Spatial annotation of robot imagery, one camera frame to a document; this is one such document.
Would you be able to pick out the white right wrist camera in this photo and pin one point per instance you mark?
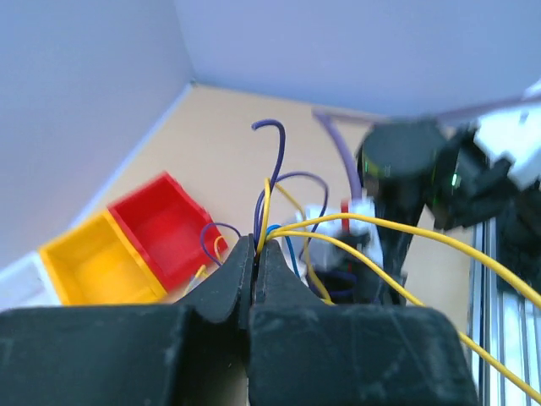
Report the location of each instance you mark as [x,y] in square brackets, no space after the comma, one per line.
[513,134]

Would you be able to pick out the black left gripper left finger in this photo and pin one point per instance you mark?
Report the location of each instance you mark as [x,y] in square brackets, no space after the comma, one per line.
[186,353]

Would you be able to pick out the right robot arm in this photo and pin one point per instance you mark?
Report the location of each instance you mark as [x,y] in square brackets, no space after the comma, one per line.
[394,165]

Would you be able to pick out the aluminium mounting rail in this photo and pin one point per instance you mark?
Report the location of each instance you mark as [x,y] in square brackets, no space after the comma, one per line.
[507,326]

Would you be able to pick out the yellow plastic bin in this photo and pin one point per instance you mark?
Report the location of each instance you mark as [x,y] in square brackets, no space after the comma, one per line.
[95,264]

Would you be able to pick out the red plastic bin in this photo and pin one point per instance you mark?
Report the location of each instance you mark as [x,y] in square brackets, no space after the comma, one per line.
[169,229]

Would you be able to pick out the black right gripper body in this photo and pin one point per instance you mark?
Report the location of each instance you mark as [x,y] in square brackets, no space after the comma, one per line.
[466,189]

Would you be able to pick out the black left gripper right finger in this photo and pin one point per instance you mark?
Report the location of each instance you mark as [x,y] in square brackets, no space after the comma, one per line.
[306,352]

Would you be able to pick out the white plastic bin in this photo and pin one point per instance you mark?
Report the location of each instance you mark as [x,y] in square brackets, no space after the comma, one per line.
[26,283]

